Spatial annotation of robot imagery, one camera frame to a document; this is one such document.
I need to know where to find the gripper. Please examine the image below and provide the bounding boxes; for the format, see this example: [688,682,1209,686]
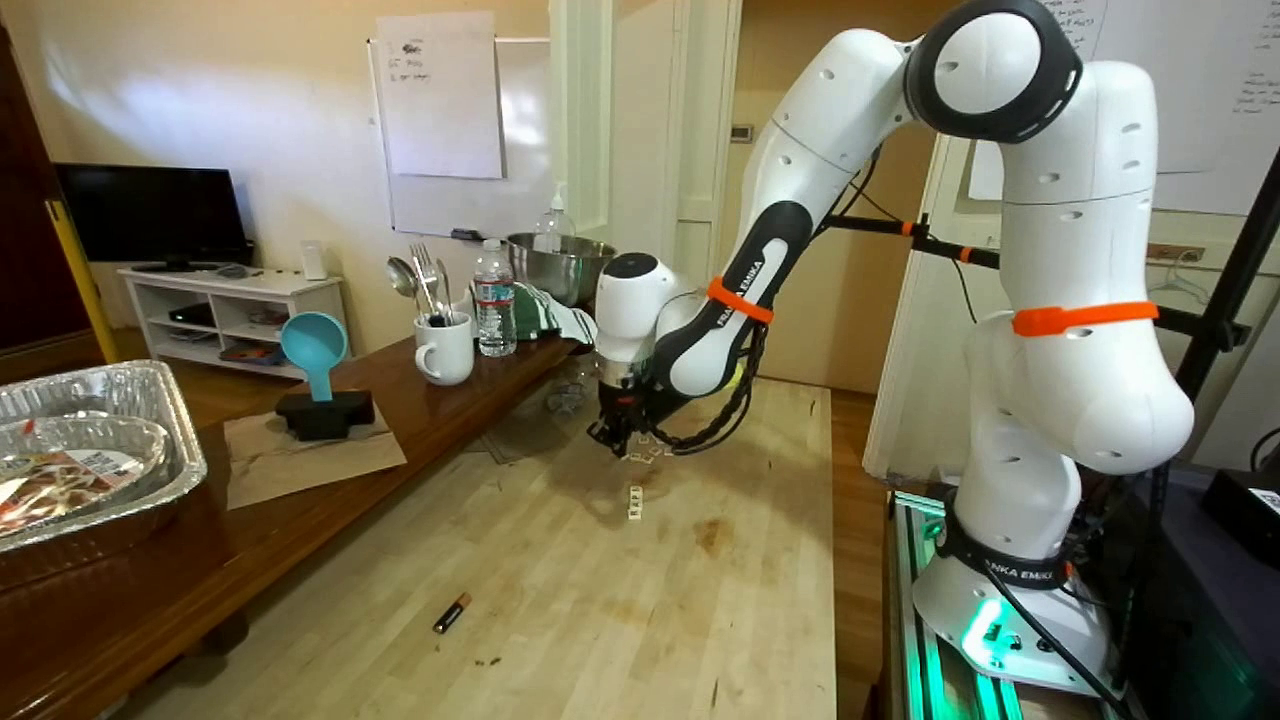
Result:
[587,384,642,460]

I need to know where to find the clear plastic wrap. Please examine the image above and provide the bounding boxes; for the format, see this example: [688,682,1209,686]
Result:
[540,362,601,419]

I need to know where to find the green and white cloth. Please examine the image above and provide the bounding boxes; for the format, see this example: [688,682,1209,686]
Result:
[512,281,599,347]

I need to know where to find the steel mixing bowl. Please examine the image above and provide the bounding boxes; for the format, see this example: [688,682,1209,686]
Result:
[505,232,618,308]

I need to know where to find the clear water bottle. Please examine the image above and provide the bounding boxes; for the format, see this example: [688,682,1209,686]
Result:
[473,238,518,358]

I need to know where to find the white mug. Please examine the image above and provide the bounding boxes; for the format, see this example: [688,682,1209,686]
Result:
[414,311,476,387]

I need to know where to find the clear pump bottle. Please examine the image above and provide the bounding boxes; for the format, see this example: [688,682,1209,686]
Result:
[533,182,577,253]

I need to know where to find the metal fork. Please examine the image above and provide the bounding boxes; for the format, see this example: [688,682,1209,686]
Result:
[409,242,443,319]

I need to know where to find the metal spoon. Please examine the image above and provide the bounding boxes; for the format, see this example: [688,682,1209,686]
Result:
[386,256,435,319]

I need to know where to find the black block holder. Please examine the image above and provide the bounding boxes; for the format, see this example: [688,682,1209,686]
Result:
[275,389,377,442]

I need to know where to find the blue measuring scoop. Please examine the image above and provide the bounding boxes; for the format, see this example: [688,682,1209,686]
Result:
[279,311,349,403]

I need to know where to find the brown paper sheet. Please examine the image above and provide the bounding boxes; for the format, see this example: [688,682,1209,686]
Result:
[222,404,408,512]

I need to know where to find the large white paper sheet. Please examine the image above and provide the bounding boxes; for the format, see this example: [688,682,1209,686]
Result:
[373,10,506,181]

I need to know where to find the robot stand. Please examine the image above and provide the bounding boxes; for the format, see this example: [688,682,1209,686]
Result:
[884,489,1280,720]

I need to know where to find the white shelf unit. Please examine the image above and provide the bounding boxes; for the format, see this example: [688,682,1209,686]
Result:
[117,264,350,381]

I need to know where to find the large foil tray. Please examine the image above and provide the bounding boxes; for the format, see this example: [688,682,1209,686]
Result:
[0,360,209,554]

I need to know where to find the brown wooden table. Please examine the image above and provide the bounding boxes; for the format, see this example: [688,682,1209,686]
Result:
[0,333,593,720]

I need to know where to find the black television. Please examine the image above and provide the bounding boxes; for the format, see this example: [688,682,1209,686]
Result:
[53,162,255,273]

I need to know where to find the foil pan with printed lid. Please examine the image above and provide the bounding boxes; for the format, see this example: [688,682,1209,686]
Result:
[0,411,172,538]

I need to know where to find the yellow pole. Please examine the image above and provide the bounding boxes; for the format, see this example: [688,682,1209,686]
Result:
[44,198,121,366]

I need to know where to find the black box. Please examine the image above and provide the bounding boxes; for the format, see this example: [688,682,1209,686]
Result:
[1200,466,1280,546]

